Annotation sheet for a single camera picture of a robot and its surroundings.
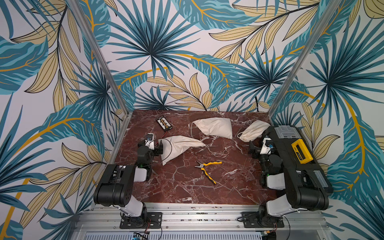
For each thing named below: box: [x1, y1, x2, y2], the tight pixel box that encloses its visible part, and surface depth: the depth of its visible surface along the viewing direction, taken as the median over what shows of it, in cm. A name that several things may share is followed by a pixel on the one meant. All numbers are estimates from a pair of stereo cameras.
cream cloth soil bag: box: [192, 117, 233, 139], surface depth 103 cm
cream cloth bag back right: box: [237, 120, 271, 143], surface depth 99 cm
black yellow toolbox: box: [267, 125, 334, 194], surface depth 80 cm
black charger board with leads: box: [155, 115, 173, 132], surface depth 112 cm
